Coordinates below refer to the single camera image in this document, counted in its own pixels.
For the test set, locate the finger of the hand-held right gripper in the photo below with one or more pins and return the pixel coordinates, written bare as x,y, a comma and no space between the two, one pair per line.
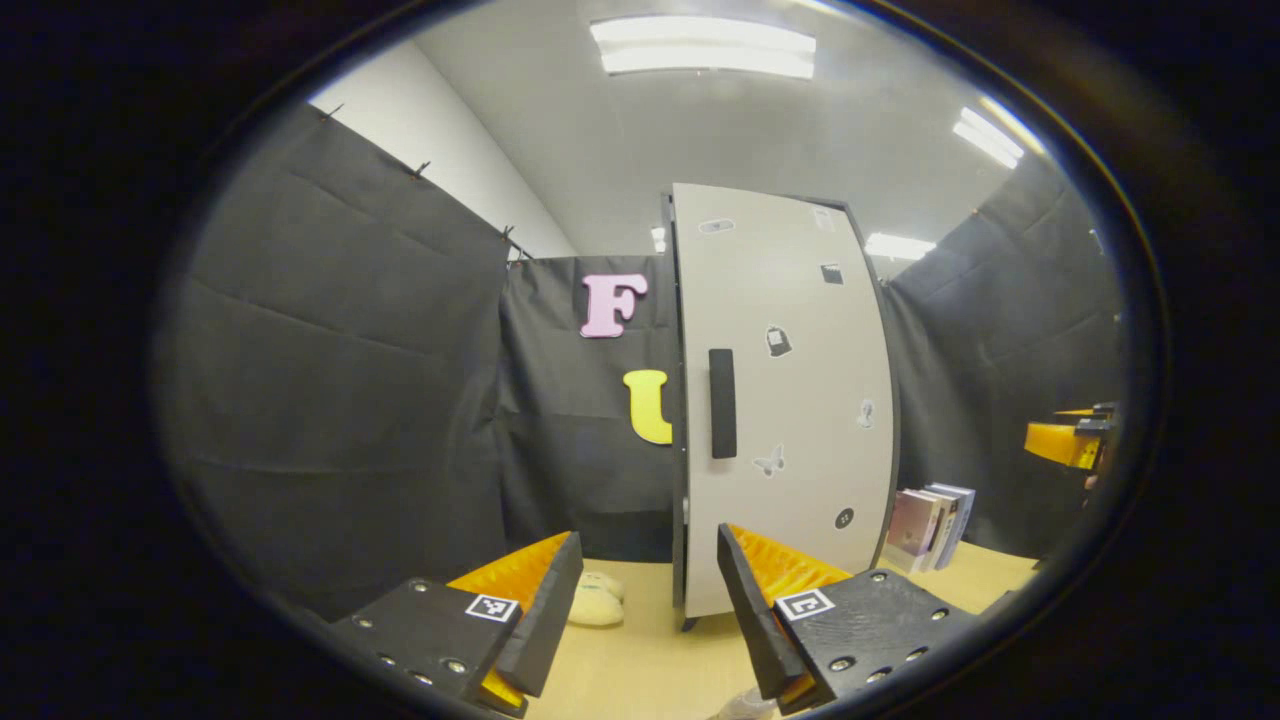
1088,410
1060,445

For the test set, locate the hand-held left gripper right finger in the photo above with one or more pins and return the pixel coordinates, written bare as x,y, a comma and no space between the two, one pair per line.
750,620

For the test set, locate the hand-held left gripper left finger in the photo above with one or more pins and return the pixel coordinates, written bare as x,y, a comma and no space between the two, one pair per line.
545,620

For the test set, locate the clear plastic bottle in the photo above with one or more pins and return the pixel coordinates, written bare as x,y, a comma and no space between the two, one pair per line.
745,707

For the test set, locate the light grey cabinet door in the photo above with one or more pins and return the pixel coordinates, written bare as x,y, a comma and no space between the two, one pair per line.
790,400

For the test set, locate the dark grey cabinet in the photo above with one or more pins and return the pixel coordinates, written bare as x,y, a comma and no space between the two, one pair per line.
678,480

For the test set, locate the cream plush toy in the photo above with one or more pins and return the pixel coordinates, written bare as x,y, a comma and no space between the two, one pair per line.
595,605

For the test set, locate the blue-grey book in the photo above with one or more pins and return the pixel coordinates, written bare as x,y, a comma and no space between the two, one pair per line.
963,510

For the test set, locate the white book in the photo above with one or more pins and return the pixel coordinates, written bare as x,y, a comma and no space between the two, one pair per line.
946,520

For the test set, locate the black backdrop cloth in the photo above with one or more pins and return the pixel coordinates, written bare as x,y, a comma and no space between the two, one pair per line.
340,350

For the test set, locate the large ceiling light panel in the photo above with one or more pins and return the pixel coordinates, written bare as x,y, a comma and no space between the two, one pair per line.
705,45

